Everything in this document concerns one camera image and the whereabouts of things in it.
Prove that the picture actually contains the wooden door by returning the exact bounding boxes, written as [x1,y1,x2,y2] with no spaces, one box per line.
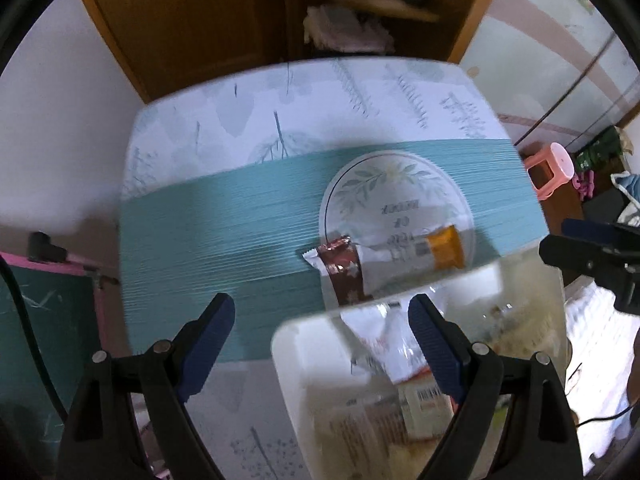
[75,0,301,103]

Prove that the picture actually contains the white plastic bin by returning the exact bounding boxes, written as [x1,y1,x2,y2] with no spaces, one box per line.
[271,250,571,480]

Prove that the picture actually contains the pile of folded cloths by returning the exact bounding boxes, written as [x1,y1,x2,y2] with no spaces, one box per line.
[304,4,396,53]

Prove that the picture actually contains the white ribbed rack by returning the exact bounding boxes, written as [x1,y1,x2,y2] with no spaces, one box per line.
[565,280,636,436]

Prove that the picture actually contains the green chalkboard with pink frame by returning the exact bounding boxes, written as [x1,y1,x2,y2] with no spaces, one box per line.
[0,252,118,480]

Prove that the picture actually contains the orange and white snack packet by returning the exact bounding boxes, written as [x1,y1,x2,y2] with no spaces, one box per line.
[357,225,466,297]

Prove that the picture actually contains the black cable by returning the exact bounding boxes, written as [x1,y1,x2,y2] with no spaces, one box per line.
[0,260,68,421]

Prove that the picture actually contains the clear wrapper snack packet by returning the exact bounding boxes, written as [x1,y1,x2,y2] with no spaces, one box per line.
[345,302,436,381]

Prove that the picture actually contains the grey wall pipe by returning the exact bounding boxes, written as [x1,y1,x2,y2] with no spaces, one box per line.
[517,35,616,146]

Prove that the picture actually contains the pink slippers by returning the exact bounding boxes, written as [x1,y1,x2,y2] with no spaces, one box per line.
[575,170,598,198]

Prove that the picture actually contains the pink plastic stool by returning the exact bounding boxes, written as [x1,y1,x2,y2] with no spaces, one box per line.
[522,142,575,201]

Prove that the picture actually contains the blue and white bag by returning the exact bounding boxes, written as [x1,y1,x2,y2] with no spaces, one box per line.
[610,172,640,226]

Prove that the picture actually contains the white barcode snack packet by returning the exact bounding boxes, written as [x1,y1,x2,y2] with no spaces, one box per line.
[397,377,456,436]

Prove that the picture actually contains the beige snack packet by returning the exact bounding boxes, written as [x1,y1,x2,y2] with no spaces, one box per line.
[327,400,401,461]

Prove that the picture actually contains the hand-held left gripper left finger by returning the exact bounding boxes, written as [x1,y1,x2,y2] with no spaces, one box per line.
[56,292,237,480]

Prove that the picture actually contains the brown snack packet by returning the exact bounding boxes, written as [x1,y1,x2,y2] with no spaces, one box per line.
[302,236,363,307]

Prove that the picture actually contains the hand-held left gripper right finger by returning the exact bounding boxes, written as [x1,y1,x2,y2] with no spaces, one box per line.
[407,294,583,480]

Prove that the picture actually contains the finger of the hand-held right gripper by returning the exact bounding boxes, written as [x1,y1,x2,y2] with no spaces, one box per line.
[539,217,640,313]

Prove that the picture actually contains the green crate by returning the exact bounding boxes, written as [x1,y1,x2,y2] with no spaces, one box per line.
[575,127,623,171]

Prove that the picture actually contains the wooden shelf cabinet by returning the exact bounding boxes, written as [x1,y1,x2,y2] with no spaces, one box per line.
[285,0,508,66]

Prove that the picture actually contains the black clip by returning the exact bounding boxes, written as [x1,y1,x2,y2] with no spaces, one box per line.
[27,231,68,263]

